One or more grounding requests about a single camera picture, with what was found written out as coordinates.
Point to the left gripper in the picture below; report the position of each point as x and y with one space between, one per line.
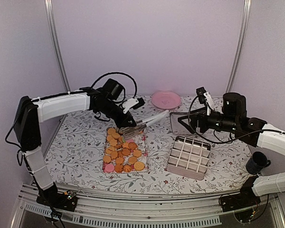
124 122

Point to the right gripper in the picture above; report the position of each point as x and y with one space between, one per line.
202 117

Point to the metal tongs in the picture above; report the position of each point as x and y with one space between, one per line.
130 132

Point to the compartment tin box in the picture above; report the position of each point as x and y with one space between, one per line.
189 158

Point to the floral cookie tray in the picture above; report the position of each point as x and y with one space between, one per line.
120 152

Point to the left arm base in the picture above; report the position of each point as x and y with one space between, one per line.
57 200

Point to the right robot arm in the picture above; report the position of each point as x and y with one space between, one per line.
252 131

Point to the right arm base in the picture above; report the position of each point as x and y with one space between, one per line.
245 198

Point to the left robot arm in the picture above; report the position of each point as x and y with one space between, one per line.
27 130

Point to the metal tin lid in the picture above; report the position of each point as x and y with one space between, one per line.
180 124

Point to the pink plate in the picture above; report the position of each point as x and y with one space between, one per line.
166 100

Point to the round cream sandwich cookie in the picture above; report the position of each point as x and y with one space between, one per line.
138 166

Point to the swirl butter cookie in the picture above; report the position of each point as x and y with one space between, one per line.
127 168

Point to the pink round cookie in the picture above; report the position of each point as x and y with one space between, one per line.
109 168

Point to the floral tablecloth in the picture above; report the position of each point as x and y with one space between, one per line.
75 157

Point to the dark blue cup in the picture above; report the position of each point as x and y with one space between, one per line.
257 162

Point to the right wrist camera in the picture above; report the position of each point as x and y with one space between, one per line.
205 98

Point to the front aluminium rail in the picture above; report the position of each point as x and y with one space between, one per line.
109 209

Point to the right aluminium post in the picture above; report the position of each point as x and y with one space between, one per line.
240 44

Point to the aluminium post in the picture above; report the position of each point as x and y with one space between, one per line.
240 44
56 46

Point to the left aluminium post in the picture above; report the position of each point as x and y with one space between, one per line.
56 46

